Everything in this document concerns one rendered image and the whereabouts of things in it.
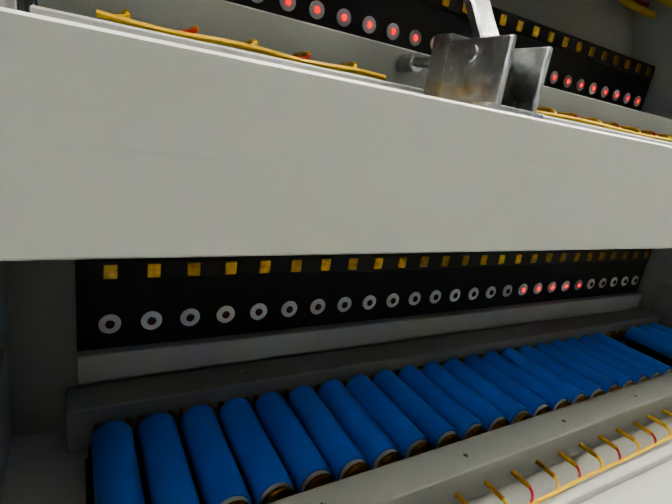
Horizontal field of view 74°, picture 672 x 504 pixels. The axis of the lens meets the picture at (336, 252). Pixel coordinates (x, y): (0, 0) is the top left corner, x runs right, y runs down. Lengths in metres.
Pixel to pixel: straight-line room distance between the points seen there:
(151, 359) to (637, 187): 0.25
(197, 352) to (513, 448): 0.18
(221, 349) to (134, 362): 0.05
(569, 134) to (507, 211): 0.03
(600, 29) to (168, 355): 0.55
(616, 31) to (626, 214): 0.45
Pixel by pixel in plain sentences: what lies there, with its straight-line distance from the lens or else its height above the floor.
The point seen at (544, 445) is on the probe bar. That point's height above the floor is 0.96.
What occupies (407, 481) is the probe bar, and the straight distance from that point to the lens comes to 0.23.
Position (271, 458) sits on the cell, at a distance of 0.23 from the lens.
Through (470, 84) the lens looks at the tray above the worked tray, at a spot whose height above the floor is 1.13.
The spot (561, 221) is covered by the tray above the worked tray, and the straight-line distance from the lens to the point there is 0.19.
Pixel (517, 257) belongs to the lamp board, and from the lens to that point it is 0.41.
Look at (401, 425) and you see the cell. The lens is 0.27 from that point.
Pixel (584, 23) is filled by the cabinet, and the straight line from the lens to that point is 0.61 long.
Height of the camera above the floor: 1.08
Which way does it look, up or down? 1 degrees down
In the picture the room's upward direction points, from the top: straight up
